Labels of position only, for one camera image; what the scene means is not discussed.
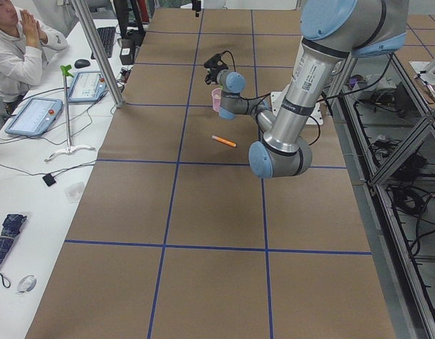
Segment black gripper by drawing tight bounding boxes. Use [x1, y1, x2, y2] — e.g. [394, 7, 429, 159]
[191, 0, 201, 17]
[205, 69, 220, 85]

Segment orange marker pen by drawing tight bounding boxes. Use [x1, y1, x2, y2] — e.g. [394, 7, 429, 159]
[211, 135, 237, 148]

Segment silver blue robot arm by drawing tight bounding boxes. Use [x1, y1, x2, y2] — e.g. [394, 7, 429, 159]
[204, 1, 409, 178]

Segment black keyboard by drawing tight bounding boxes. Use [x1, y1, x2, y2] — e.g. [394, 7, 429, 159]
[97, 26, 116, 58]

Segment blue teach pendant far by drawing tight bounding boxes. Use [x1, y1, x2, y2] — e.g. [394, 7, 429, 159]
[68, 71, 107, 104]

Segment blue teach pendant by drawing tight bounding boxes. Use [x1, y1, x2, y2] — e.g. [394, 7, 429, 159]
[5, 97, 64, 136]
[68, 71, 107, 104]

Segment black computer mouse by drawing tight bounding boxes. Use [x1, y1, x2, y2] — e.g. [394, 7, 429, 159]
[74, 59, 90, 69]

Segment metal stand green clip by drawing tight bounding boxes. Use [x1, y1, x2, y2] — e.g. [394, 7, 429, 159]
[44, 65, 96, 163]

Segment clear plastic cup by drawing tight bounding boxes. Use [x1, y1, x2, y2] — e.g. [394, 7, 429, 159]
[64, 182, 85, 203]

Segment seated person white shirt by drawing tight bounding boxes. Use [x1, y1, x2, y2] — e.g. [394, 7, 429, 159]
[0, 1, 68, 114]

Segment blue teach pendant near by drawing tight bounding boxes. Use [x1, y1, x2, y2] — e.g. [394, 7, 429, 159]
[5, 97, 64, 136]

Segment small black square device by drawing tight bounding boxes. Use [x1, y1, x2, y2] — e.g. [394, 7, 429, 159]
[42, 173, 56, 187]

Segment folded dark blue umbrella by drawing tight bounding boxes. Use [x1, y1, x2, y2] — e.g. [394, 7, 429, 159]
[0, 214, 27, 265]

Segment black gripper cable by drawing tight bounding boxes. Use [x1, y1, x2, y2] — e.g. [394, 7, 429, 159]
[219, 50, 323, 146]

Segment aluminium frame post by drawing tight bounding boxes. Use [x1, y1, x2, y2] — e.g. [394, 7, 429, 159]
[71, 0, 124, 108]

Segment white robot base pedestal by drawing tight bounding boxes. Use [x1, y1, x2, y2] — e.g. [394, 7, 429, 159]
[270, 90, 326, 126]

